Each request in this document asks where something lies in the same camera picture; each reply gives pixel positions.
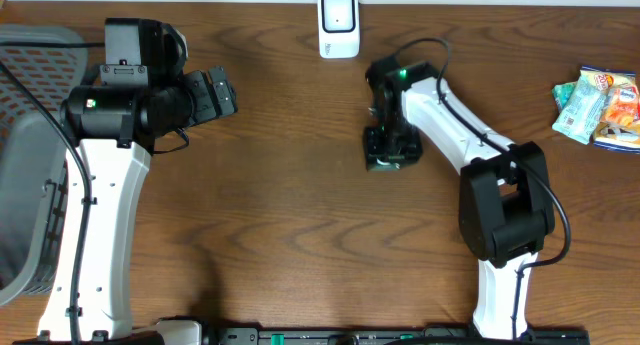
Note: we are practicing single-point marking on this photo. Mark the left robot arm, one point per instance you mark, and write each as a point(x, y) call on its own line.
point(110, 129)

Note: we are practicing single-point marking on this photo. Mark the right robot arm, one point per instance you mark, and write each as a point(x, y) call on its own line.
point(504, 214)

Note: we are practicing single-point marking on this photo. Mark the orange Kleenex tissue pack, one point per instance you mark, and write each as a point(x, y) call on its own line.
point(621, 106)

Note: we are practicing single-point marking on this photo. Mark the grey plastic mesh basket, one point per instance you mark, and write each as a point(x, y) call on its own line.
point(33, 166)

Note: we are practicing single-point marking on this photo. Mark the white barcode scanner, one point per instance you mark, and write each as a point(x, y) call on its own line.
point(338, 28)

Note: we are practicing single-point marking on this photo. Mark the yellow white snack bag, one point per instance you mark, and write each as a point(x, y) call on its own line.
point(607, 136)

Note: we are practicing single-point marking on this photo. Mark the green Kleenex tissue pack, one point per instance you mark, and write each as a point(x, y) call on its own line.
point(561, 94)

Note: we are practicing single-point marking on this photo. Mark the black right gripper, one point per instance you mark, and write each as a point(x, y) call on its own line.
point(405, 152)

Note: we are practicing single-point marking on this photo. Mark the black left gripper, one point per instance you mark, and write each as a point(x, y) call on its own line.
point(201, 95)

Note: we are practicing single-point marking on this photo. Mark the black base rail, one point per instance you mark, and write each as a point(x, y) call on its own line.
point(375, 336)

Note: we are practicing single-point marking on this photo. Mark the teal wet wipes pack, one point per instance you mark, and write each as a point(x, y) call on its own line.
point(580, 117)

